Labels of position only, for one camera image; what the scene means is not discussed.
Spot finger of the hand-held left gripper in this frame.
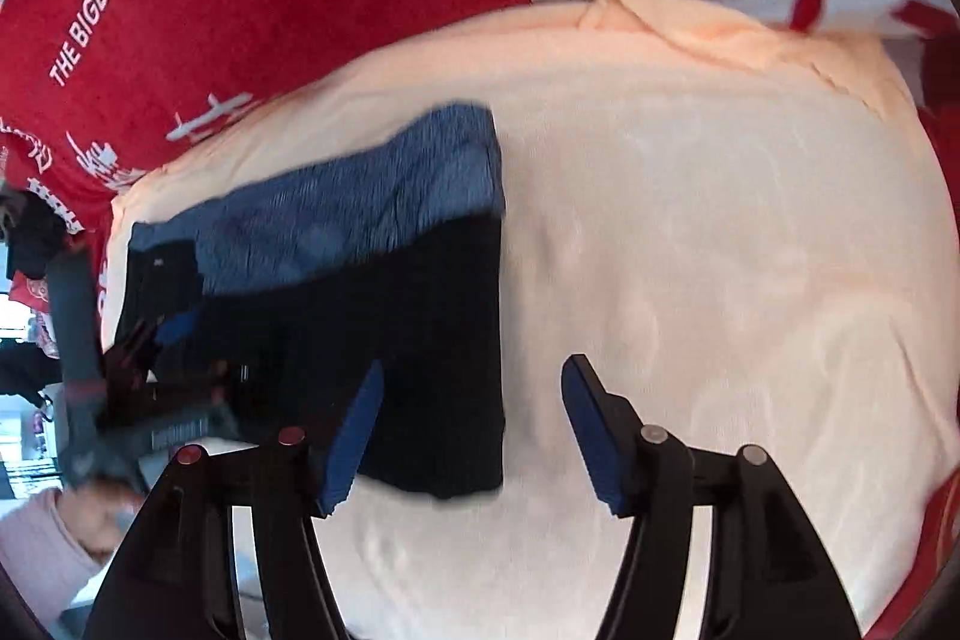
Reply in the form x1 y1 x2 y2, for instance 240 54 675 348
105 308 205 390

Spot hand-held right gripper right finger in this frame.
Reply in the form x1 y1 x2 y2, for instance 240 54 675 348
561 353 863 640

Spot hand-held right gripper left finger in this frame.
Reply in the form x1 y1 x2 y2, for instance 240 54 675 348
82 359 387 640

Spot black pants with blue trim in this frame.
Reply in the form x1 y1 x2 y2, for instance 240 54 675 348
112 100 509 501

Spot person's left hand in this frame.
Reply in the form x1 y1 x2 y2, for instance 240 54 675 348
64 481 145 560

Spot dark clothes pile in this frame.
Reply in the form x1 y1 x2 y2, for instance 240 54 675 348
0 188 70 283

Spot peach blanket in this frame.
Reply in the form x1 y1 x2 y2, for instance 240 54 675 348
97 0 960 640

